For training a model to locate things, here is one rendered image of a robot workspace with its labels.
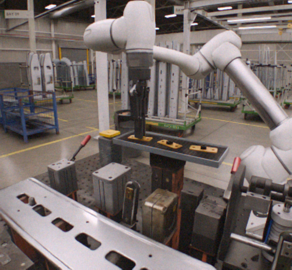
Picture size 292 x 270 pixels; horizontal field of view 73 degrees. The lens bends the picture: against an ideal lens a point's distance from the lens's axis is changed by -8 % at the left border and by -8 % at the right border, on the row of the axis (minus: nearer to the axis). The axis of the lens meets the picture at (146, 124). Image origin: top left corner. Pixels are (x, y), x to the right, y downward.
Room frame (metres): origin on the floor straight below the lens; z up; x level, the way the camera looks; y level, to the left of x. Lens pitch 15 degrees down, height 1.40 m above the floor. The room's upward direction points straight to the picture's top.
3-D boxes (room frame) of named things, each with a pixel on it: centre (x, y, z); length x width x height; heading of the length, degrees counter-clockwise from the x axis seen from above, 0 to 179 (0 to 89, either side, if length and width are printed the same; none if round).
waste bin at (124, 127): (3.37, 0.27, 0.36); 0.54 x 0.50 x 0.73; 142
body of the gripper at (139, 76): (0.72, 0.02, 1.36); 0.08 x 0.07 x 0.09; 157
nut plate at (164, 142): (0.66, -0.08, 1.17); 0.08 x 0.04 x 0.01; 41
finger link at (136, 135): (0.71, 0.03, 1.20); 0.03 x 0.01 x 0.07; 67
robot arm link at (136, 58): (0.72, 0.02, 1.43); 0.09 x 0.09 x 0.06
